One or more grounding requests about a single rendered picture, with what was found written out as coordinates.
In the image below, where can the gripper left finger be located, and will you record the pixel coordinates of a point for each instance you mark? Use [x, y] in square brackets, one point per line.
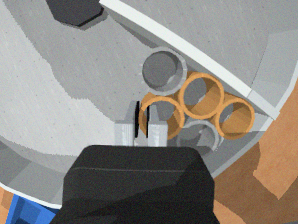
[125, 131]

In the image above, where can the bronze bushing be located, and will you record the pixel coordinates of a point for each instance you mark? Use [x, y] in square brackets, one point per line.
[176, 121]
[212, 101]
[241, 120]

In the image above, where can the grey metal sleeve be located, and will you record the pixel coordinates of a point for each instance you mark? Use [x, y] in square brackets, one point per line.
[205, 143]
[171, 142]
[180, 74]

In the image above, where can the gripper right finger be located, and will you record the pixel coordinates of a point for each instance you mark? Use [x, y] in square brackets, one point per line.
[156, 131]

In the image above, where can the blue tray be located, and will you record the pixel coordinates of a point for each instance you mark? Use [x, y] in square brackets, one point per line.
[22, 212]

